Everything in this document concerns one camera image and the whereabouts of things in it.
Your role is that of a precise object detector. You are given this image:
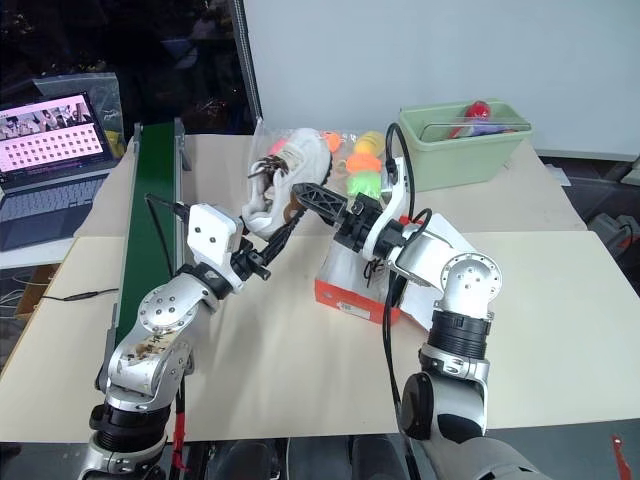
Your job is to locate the yellow toy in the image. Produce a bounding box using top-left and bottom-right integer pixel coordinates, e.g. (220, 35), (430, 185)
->
(351, 130), (387, 157)

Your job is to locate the purple item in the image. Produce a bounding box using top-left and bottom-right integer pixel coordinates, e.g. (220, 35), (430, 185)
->
(469, 122), (516, 137)

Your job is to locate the red toy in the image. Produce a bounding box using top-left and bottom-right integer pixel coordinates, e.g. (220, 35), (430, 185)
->
(448, 100), (494, 140)

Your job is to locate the light green plastic bin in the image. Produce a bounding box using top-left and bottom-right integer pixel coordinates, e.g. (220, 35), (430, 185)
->
(397, 97), (534, 194)

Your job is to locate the grey laptop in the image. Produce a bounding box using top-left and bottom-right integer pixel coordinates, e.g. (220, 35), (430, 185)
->
(0, 89), (115, 252)

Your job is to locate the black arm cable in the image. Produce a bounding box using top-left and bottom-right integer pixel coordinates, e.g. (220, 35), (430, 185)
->
(144, 193), (194, 279)
(380, 121), (435, 480)

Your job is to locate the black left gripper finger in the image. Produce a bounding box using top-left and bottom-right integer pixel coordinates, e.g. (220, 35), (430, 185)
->
(253, 219), (295, 260)
(263, 208), (307, 270)

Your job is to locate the white sneaker with dark laces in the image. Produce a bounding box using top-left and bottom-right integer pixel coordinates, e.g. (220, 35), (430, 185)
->
(241, 127), (335, 236)

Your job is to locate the clear plastic toy bag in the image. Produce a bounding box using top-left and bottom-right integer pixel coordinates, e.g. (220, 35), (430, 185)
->
(251, 122), (399, 201)

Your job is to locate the dark rounded shape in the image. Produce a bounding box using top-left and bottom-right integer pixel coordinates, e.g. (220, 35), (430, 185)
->
(214, 439), (282, 480)

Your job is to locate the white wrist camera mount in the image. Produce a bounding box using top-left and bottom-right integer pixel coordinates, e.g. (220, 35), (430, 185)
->
(360, 156), (415, 264)
(186, 202), (247, 295)

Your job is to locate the green conveyor belt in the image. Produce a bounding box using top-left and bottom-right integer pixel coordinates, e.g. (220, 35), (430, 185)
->
(94, 118), (194, 396)

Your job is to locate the aluminium profile post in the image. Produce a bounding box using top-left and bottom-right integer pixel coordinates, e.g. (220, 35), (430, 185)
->
(237, 0), (266, 136)

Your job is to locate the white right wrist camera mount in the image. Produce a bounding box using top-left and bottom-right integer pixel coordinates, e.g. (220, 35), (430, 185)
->
(360, 156), (415, 264)

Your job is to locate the green ruffled toy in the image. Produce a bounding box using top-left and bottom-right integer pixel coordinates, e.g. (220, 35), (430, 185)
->
(345, 171), (385, 197)

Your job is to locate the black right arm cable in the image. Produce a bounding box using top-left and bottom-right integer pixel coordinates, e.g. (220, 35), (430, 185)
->
(380, 121), (435, 480)

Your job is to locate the thin black table cable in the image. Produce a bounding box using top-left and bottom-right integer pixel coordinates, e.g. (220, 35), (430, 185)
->
(38, 287), (121, 303)

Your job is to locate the grey device with red part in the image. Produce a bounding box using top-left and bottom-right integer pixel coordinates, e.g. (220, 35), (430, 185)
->
(584, 212), (640, 254)

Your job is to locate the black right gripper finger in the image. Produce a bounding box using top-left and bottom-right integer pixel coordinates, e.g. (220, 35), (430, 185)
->
(291, 181), (350, 227)

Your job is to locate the orange ruffled toy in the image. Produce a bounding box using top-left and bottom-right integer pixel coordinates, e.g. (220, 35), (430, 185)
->
(344, 153), (384, 174)

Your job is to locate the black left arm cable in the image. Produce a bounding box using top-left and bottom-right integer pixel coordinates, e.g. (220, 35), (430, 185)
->
(144, 193), (194, 279)

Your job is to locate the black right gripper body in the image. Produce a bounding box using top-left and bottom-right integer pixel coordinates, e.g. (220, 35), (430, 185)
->
(332, 194), (385, 254)

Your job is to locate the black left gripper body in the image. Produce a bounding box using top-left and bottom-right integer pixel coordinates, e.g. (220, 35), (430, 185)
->
(230, 239), (273, 282)

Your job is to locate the orange cardboard shoebox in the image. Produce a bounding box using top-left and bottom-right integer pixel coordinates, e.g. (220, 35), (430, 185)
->
(313, 238), (442, 332)

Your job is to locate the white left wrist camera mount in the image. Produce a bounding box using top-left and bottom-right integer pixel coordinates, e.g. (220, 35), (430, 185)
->
(186, 202), (247, 295)

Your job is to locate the red strap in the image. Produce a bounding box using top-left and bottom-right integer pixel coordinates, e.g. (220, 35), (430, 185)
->
(171, 394), (190, 472)

